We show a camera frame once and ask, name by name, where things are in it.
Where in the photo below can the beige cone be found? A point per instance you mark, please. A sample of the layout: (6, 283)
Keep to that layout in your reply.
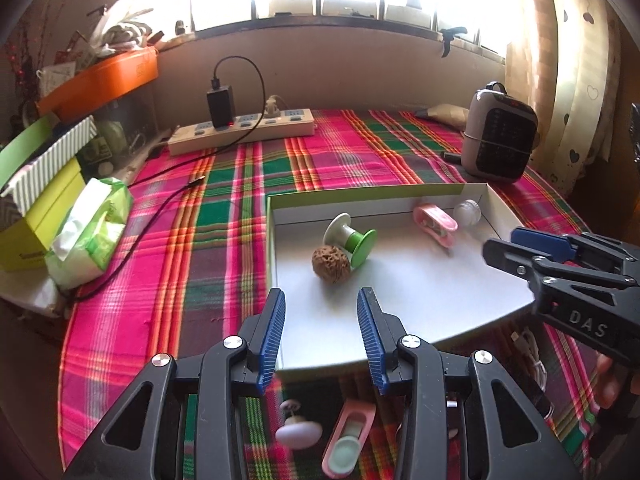
(447, 114)

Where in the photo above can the clear round ball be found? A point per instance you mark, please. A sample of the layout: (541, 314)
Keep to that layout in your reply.
(467, 212)

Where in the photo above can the red berry branches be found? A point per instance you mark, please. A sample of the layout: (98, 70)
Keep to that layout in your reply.
(22, 60)

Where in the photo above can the beige power strip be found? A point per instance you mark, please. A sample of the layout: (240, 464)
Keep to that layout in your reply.
(280, 127)

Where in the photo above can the black bicycle light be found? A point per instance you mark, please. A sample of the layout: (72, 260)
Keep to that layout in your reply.
(537, 394)

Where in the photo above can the white round knob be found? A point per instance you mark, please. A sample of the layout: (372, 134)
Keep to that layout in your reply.
(298, 432)

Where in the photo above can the white plastic bags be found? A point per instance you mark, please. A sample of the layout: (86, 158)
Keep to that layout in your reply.
(120, 25)

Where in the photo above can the grey chevron patterned box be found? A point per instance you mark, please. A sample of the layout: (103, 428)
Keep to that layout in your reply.
(10, 215)

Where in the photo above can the plaid tablecloth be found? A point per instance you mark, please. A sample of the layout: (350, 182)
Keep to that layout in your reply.
(215, 260)

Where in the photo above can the brown walnut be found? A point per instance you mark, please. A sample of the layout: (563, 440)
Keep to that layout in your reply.
(329, 265)

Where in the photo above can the pale green jar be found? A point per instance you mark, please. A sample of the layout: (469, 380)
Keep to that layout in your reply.
(112, 136)

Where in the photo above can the grey space heater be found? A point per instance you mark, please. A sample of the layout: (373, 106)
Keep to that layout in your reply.
(500, 135)

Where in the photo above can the yellow-green box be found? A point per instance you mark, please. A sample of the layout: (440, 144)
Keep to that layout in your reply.
(40, 220)

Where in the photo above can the pink clip with green lens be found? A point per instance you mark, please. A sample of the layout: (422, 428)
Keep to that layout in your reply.
(345, 455)

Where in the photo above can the orange tray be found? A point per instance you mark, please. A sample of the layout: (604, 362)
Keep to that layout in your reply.
(100, 80)

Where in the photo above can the green tissue packet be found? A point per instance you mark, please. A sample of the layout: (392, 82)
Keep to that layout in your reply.
(85, 240)

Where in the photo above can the small black connector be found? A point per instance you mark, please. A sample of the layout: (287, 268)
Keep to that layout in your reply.
(452, 156)

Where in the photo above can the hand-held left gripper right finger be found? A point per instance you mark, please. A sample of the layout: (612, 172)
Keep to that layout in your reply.
(371, 340)

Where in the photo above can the black charger adapter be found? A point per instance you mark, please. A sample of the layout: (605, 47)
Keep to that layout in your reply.
(221, 107)

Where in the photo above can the person's right hand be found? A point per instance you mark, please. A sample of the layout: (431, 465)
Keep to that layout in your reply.
(607, 382)

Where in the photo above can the green and white spool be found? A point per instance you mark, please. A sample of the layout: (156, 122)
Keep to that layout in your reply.
(357, 247)

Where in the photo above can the white shelf board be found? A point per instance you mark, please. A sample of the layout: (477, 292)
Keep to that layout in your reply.
(25, 300)

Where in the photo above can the green cardboard box tray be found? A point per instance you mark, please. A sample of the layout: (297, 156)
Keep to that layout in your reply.
(425, 285)

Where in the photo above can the heart print curtain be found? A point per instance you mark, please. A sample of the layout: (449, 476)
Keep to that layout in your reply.
(575, 85)

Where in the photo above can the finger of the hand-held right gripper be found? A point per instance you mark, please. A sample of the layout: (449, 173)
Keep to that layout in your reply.
(505, 255)
(542, 244)

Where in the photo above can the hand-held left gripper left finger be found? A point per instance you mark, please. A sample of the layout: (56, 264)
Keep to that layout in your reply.
(270, 340)

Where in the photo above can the beige plug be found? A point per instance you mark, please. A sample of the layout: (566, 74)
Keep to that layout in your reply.
(272, 107)

